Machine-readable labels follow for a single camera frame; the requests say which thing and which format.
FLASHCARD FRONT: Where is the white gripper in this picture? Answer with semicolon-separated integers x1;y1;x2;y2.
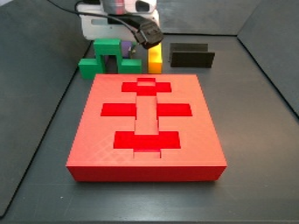
76;2;160;41

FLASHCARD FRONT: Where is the purple U-shaped block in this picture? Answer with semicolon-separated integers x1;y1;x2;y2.
120;40;134;59

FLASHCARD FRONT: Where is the black fixture stand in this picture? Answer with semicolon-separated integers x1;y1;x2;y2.
170;43;215;68

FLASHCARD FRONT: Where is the red board with cutouts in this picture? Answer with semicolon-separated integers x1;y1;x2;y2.
67;74;227;182

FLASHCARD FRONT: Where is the green stepped arch block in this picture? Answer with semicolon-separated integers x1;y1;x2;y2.
79;38;143;80

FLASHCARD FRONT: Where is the yellow long bar block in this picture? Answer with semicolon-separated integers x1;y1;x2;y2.
147;45;163;74

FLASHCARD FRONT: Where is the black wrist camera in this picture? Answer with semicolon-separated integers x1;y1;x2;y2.
135;20;164;49

